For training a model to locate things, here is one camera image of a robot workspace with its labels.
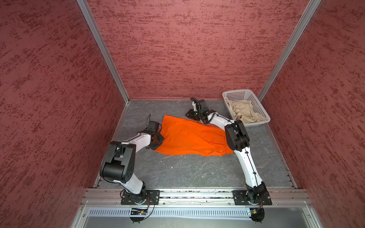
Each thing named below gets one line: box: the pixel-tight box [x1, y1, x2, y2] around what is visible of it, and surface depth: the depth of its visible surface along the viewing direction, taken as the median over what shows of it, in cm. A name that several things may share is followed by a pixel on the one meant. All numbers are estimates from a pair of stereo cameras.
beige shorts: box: [225, 96, 268, 124], surface depth 111 cm
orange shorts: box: [153, 114, 234, 157], surface depth 98 cm
